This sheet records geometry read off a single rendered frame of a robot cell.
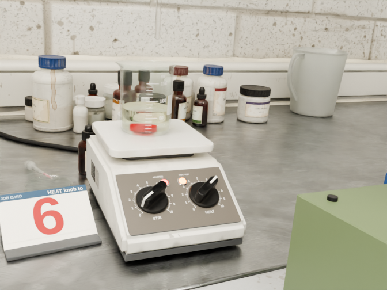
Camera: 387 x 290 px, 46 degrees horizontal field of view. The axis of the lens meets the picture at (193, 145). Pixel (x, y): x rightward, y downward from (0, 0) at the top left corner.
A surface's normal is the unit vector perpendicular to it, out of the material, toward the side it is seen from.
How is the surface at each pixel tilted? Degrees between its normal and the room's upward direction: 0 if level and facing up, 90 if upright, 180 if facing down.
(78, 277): 0
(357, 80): 90
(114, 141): 0
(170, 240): 90
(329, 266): 90
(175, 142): 0
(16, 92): 90
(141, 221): 30
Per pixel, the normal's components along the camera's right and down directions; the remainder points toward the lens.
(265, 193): 0.07, -0.95
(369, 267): -0.90, 0.07
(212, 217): 0.25, -0.67
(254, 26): 0.43, 0.30
